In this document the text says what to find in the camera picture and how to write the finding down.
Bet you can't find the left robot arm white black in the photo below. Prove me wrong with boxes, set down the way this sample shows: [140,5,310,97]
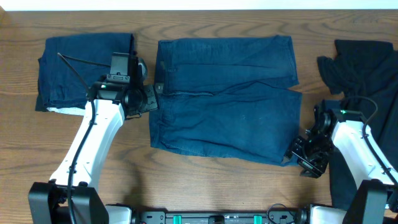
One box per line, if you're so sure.
[28,76,158,223]

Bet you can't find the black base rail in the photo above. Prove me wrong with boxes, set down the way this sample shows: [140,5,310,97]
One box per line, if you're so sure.
[105,203,312,224]

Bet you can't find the folded navy clothes stack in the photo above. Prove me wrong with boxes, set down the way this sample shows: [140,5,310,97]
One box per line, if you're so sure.
[35,32,134,112]

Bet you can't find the white folded cloth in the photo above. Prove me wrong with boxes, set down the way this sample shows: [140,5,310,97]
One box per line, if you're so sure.
[47,107,85,116]

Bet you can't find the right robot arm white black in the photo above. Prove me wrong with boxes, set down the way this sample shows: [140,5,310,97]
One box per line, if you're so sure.
[285,104,397,223]

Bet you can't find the black garment pile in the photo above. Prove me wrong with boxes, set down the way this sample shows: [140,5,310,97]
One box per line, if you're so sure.
[316,39,398,212]

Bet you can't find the blue denim shorts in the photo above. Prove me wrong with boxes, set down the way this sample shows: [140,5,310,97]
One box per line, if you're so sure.
[149,35,302,166]

